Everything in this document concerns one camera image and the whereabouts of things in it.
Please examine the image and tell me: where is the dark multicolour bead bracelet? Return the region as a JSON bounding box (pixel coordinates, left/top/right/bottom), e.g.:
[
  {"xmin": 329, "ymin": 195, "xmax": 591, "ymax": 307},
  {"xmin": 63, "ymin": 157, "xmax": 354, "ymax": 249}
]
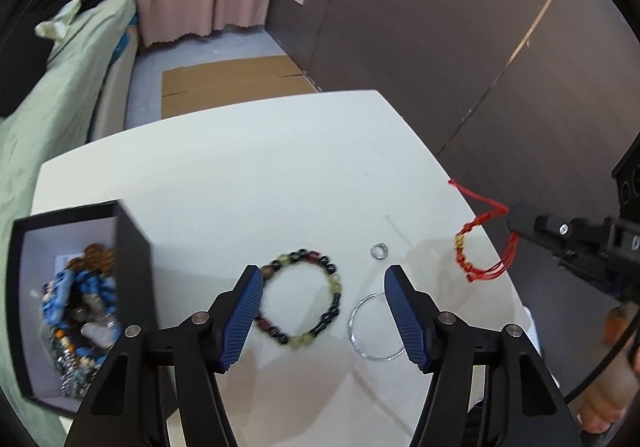
[{"xmin": 253, "ymin": 249, "xmax": 345, "ymax": 347}]

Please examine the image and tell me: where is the black cable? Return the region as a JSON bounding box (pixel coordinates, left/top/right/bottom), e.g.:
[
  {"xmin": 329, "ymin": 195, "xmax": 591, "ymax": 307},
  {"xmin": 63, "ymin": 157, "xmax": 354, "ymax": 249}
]
[{"xmin": 562, "ymin": 327, "xmax": 640, "ymax": 404}]

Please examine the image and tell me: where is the dark brown wardrobe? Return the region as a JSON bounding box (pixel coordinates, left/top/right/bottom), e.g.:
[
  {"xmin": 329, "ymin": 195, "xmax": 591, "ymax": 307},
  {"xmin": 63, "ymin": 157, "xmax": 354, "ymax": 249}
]
[{"xmin": 265, "ymin": 0, "xmax": 640, "ymax": 288}]

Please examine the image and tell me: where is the bed with green sheet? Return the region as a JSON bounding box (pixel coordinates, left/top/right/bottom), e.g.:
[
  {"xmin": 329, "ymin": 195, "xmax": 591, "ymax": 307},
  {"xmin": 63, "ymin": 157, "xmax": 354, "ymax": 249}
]
[{"xmin": 0, "ymin": 0, "xmax": 139, "ymax": 428}]

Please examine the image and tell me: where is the pale green cloth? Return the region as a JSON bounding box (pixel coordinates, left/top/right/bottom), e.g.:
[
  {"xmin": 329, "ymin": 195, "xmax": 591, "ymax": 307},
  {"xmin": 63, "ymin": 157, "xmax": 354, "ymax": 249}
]
[{"xmin": 34, "ymin": 0, "xmax": 84, "ymax": 41}]

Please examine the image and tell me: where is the pile of beaded jewelry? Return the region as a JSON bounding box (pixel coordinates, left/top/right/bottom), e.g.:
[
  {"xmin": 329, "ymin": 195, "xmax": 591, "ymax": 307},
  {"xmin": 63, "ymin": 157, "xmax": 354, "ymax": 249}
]
[{"xmin": 40, "ymin": 242, "xmax": 124, "ymax": 401}]

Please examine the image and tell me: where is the red string bracelet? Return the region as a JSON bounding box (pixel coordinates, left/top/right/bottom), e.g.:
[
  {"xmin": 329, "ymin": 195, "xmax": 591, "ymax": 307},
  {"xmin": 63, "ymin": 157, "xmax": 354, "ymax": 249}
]
[{"xmin": 448, "ymin": 178, "xmax": 521, "ymax": 284}]

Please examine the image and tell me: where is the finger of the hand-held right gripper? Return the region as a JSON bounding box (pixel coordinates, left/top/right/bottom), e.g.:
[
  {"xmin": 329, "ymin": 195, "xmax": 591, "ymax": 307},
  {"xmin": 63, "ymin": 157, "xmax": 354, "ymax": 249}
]
[{"xmin": 506, "ymin": 200, "xmax": 617, "ymax": 279}]

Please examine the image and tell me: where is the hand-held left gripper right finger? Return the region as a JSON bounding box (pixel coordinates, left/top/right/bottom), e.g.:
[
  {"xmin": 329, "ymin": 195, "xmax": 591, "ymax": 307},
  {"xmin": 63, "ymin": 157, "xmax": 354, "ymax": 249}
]
[{"xmin": 383, "ymin": 264, "xmax": 582, "ymax": 447}]

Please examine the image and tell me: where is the flat brown cardboard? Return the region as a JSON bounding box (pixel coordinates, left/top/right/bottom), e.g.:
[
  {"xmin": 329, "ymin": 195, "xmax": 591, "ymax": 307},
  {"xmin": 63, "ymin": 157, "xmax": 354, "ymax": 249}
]
[{"xmin": 160, "ymin": 55, "xmax": 321, "ymax": 121}]

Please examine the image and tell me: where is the white table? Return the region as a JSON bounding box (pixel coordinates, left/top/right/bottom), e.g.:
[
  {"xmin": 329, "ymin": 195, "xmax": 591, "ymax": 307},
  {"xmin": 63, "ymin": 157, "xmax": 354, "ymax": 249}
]
[{"xmin": 31, "ymin": 88, "xmax": 524, "ymax": 447}]

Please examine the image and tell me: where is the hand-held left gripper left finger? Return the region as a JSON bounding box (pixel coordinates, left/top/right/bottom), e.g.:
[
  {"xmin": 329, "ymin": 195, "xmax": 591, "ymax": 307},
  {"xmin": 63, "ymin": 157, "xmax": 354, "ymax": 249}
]
[{"xmin": 75, "ymin": 264, "xmax": 265, "ymax": 447}]

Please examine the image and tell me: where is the person's right hand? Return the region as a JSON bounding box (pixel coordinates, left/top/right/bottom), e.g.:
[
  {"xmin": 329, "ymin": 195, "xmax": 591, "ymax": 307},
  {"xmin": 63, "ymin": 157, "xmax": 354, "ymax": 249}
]
[{"xmin": 577, "ymin": 307, "xmax": 640, "ymax": 434}]

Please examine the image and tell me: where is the silver bangle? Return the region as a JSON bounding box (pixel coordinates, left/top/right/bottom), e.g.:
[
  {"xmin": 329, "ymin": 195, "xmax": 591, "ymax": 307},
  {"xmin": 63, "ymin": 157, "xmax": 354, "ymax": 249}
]
[{"xmin": 348, "ymin": 291, "xmax": 409, "ymax": 362}]

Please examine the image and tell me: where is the black box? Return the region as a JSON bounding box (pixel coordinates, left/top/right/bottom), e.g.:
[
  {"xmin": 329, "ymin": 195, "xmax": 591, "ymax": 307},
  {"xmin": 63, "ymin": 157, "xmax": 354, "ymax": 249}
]
[{"xmin": 9, "ymin": 199, "xmax": 154, "ymax": 421}]

